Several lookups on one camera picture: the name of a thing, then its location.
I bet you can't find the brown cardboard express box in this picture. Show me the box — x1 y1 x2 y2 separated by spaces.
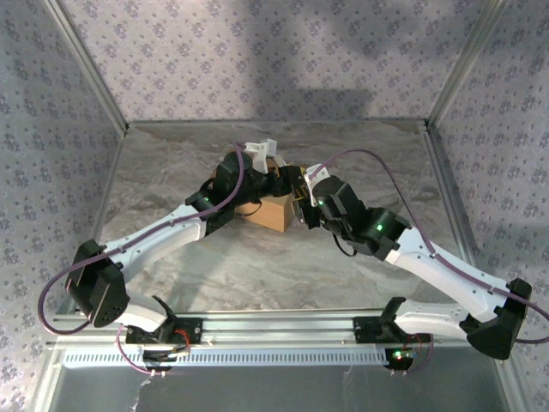
233 149 298 234

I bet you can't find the grey metal panel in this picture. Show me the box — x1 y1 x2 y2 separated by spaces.
55 367 511 412

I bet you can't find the purple camera cable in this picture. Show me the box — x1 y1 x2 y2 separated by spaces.
315 148 549 344
37 140 250 336

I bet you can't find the black connector bracket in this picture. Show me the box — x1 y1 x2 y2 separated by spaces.
141 349 192 373

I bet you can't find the short aluminium frame post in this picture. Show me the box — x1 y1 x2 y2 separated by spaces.
492 355 531 412
32 342 65 412

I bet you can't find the aluminium mounting rail beam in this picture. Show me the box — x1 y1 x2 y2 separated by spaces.
53 311 473 348

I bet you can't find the white slotted cable duct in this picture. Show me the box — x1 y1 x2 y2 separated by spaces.
62 346 415 368

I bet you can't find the thin aluminium floor rail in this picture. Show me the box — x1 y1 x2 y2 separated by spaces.
126 119 428 128

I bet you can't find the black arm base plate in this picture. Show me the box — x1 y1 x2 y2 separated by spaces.
352 316 432 344
124 316 205 347

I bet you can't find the black controller board with LED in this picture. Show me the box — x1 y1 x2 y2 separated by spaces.
383 347 418 373

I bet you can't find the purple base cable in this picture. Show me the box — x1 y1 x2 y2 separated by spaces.
389 332 435 379
115 324 190 379

